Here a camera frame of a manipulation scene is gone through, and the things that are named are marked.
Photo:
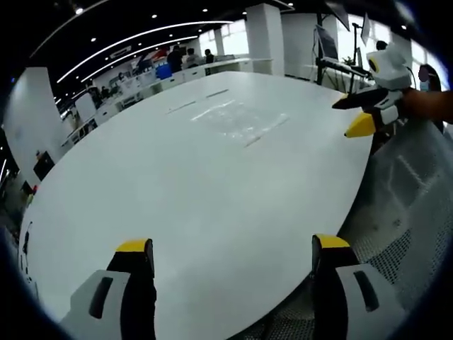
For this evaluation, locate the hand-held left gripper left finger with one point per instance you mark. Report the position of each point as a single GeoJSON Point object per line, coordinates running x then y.
{"type": "Point", "coordinates": [106, 294]}

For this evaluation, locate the white pillar with black sign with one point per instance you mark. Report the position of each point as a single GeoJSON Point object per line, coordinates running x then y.
{"type": "Point", "coordinates": [32, 127]}

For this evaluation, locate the long white counter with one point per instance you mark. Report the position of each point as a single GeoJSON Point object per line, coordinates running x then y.
{"type": "Point", "coordinates": [148, 90]}

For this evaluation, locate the computer monitor on stand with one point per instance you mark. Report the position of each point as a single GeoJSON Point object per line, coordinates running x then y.
{"type": "Point", "coordinates": [327, 44]}

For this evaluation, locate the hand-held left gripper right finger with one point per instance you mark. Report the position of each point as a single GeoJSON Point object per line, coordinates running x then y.
{"type": "Point", "coordinates": [354, 294]}

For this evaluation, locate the grey mesh office chair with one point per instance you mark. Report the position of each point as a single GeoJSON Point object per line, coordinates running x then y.
{"type": "Point", "coordinates": [400, 212]}

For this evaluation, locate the blue storage box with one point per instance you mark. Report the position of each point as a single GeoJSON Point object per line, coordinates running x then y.
{"type": "Point", "coordinates": [163, 72]}

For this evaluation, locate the white square pillar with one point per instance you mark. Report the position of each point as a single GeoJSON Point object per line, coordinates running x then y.
{"type": "Point", "coordinates": [260, 37]}

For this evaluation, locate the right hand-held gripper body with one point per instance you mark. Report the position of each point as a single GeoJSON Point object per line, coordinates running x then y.
{"type": "Point", "coordinates": [388, 71]}

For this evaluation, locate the clear resealable plastic bag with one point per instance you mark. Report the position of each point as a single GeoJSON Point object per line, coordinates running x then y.
{"type": "Point", "coordinates": [240, 120]}

